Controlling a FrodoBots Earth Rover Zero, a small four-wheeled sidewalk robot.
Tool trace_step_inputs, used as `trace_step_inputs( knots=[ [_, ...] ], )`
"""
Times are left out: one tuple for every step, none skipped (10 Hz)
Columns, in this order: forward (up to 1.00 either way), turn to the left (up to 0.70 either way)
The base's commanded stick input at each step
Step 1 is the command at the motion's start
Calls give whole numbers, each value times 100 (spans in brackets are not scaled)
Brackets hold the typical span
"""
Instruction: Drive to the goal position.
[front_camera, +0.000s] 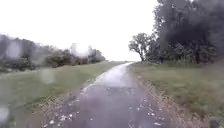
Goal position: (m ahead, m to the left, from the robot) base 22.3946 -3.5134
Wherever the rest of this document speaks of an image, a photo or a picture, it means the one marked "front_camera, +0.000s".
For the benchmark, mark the lone bare tree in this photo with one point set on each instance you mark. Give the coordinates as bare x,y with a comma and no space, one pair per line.
140,45

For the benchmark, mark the wet grey asphalt path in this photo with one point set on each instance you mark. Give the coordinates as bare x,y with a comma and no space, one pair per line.
110,100

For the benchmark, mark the grass verge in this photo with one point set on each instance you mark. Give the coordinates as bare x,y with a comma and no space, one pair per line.
186,83

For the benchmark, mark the grass field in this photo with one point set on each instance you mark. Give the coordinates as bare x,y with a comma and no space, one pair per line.
36,83

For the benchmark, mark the row of trees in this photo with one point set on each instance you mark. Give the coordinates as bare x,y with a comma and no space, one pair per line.
30,56

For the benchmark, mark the dark wood of trees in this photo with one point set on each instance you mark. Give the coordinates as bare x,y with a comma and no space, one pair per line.
190,33

